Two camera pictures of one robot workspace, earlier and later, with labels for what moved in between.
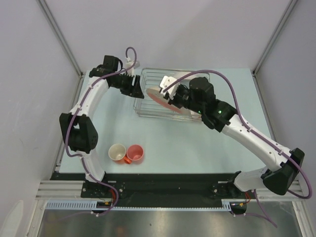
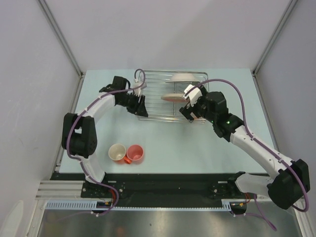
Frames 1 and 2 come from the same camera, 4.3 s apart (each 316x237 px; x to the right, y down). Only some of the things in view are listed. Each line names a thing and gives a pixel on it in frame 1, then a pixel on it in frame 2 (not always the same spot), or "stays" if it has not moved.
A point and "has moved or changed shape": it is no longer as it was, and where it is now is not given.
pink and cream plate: [154, 92] has moved or changed shape
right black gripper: [174, 101] → [187, 110]
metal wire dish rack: [150, 78] stays
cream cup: [117, 151] stays
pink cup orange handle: [134, 152] stays
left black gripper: [133, 91] → [138, 108]
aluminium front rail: [72, 189] stays
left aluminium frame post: [52, 18] stays
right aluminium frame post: [289, 9] stays
